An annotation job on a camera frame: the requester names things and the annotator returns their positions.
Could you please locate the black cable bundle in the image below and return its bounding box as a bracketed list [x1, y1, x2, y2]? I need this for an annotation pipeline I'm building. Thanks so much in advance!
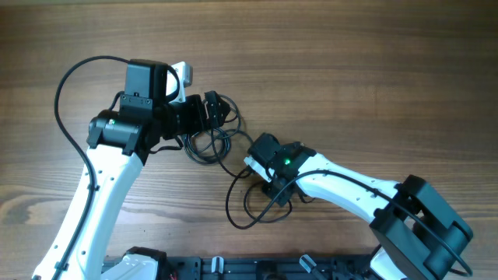
[181, 93, 254, 180]

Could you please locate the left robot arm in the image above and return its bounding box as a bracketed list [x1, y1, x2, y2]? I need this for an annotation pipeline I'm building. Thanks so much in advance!
[32, 59, 231, 279]

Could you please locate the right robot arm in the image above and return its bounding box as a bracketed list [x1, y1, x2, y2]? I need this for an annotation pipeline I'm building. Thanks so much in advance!
[244, 133, 473, 279]

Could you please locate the right white rail clip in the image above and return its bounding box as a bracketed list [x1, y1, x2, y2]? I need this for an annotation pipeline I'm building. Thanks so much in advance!
[299, 254, 317, 274]

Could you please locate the white rail clip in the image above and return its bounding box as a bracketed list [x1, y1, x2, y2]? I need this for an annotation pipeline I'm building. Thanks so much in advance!
[299, 254, 317, 274]
[211, 256, 224, 275]

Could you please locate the left white rail clip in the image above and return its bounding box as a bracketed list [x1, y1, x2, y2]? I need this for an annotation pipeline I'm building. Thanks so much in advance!
[211, 256, 224, 275]

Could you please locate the left camera black cable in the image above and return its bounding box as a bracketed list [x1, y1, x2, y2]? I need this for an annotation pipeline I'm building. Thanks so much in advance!
[50, 54, 132, 280]

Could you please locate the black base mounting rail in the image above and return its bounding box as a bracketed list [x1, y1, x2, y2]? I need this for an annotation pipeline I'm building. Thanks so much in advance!
[139, 254, 377, 280]

